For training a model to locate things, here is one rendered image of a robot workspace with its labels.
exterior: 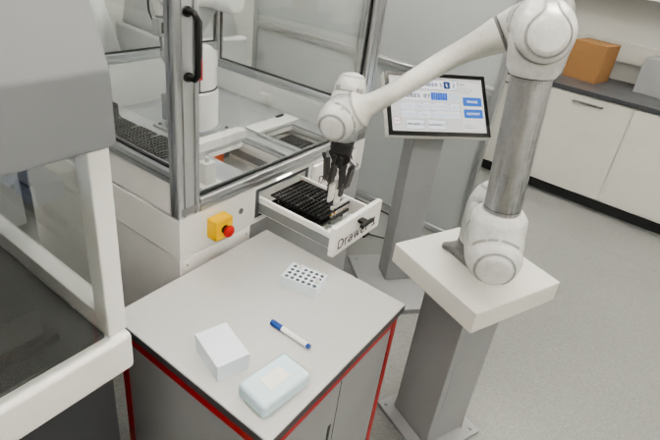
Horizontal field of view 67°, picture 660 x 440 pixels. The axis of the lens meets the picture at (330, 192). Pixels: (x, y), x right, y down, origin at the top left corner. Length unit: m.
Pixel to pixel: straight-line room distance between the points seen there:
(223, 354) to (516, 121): 0.92
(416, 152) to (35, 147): 1.90
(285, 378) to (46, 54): 0.84
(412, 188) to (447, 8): 1.14
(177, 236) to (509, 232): 0.95
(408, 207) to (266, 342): 1.43
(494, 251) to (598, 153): 2.99
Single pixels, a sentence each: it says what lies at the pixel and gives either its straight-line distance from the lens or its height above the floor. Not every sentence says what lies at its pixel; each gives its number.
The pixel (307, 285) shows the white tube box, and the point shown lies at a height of 0.80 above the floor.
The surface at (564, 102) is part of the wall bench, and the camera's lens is 4.31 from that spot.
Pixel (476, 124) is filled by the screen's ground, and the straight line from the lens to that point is 2.49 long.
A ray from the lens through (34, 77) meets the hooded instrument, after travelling 0.89.
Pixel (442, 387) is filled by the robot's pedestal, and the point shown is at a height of 0.34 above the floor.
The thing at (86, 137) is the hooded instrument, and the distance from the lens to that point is 0.95.
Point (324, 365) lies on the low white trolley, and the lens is 1.36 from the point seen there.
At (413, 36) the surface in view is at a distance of 3.28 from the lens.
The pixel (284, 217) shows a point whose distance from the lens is 1.71.
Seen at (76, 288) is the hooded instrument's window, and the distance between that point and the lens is 1.10.
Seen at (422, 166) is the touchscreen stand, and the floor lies 0.75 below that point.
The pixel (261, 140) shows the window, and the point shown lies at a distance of 1.69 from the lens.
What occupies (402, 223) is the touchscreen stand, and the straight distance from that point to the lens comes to 2.68.
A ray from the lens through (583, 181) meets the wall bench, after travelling 4.42.
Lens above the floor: 1.76
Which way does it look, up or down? 28 degrees down
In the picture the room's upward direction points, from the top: 8 degrees clockwise
